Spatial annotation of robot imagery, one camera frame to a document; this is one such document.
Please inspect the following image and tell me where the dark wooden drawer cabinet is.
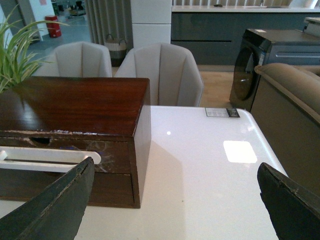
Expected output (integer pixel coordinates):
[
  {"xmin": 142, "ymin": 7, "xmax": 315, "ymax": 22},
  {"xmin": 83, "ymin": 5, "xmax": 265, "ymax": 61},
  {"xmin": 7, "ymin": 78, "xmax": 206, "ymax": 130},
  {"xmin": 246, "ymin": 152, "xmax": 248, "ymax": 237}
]
[{"xmin": 0, "ymin": 76, "xmax": 152, "ymax": 209}]

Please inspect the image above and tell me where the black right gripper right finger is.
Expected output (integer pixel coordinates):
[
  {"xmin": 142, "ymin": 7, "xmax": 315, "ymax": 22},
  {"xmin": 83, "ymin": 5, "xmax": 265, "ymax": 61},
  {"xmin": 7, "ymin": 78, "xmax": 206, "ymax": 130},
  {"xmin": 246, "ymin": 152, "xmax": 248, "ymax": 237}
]
[{"xmin": 257, "ymin": 162, "xmax": 320, "ymax": 240}]

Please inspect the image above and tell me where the black white table label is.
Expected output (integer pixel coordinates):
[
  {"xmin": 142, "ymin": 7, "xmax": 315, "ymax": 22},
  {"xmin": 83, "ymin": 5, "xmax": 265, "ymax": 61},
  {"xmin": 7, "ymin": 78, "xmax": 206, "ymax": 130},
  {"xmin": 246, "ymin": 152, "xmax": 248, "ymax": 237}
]
[{"xmin": 205, "ymin": 107, "xmax": 240, "ymax": 118}]

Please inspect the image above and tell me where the grey kitchen counter cabinet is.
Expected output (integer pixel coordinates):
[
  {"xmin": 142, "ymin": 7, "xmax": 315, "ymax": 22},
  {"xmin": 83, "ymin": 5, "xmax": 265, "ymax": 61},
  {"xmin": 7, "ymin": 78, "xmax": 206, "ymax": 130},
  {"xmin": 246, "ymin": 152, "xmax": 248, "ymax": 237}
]
[{"xmin": 171, "ymin": 6, "xmax": 320, "ymax": 66}]

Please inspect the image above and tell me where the beige upholstered chair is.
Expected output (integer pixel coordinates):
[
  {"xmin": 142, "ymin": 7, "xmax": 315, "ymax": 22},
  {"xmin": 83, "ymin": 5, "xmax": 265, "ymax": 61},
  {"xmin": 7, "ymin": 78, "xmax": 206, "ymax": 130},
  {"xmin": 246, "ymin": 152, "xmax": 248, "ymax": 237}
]
[
  {"xmin": 33, "ymin": 41, "xmax": 113, "ymax": 78},
  {"xmin": 115, "ymin": 43, "xmax": 204, "ymax": 107}
]

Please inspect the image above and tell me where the left beige upholstered chair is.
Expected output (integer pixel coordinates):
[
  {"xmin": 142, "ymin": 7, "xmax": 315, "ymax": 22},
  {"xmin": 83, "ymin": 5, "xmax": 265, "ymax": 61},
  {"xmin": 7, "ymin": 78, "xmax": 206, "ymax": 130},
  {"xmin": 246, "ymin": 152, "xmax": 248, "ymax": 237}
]
[{"xmin": 33, "ymin": 41, "xmax": 113, "ymax": 78}]

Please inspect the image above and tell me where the red trash bin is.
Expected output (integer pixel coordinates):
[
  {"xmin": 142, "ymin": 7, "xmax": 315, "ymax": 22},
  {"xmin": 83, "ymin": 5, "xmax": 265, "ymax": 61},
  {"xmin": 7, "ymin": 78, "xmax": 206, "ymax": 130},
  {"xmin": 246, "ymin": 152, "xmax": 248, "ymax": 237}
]
[{"xmin": 44, "ymin": 15, "xmax": 62, "ymax": 38}]

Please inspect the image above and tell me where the black front-load washing machine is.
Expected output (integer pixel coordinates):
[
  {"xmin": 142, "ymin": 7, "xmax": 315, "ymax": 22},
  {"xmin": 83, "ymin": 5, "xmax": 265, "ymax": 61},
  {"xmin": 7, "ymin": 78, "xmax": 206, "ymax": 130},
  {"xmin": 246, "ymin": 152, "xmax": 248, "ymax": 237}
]
[{"xmin": 229, "ymin": 28, "xmax": 320, "ymax": 113}]

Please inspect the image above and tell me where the woven basket with handles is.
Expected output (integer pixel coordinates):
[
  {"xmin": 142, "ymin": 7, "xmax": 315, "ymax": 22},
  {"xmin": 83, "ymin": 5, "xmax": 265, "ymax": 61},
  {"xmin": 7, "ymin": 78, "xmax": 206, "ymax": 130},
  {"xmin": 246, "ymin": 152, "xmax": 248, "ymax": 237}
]
[{"xmin": 104, "ymin": 33, "xmax": 127, "ymax": 67}]

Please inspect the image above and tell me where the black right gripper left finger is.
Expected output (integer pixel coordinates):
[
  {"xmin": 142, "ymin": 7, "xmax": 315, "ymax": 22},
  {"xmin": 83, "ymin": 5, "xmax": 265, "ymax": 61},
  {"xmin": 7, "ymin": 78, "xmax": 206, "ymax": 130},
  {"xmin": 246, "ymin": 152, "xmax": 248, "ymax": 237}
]
[{"xmin": 0, "ymin": 157, "xmax": 95, "ymax": 240}]

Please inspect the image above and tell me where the green spider plant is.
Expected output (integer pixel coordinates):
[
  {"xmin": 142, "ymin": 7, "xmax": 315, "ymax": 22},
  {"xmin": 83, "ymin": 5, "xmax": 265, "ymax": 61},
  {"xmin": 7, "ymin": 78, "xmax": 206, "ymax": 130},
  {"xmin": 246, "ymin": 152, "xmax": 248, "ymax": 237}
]
[{"xmin": 0, "ymin": 5, "xmax": 60, "ymax": 93}]

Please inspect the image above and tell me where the drawer with white handle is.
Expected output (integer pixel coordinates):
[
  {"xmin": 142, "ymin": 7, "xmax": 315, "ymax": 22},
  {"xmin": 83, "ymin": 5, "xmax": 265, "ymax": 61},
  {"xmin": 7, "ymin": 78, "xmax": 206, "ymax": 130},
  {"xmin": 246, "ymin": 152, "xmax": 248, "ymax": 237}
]
[{"xmin": 0, "ymin": 135, "xmax": 136, "ymax": 174}]

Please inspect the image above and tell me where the white pillar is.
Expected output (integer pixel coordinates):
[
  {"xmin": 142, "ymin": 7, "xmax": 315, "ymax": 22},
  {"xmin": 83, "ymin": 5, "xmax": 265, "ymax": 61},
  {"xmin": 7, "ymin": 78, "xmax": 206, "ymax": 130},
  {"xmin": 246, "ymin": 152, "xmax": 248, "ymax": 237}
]
[{"xmin": 130, "ymin": 0, "xmax": 172, "ymax": 48}]

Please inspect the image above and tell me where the right beige upholstered chair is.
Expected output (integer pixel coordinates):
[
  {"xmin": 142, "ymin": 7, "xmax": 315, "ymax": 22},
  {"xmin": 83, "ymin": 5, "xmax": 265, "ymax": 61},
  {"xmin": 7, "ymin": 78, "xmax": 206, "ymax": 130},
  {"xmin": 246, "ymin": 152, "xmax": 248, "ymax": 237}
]
[{"xmin": 115, "ymin": 43, "xmax": 204, "ymax": 107}]

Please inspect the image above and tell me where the lower wooden drawer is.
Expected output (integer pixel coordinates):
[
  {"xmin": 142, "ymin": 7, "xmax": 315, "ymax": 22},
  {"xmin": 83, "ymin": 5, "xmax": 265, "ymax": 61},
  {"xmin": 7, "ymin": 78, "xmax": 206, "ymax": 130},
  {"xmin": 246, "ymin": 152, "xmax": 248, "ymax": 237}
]
[{"xmin": 0, "ymin": 168, "xmax": 134, "ymax": 207}]

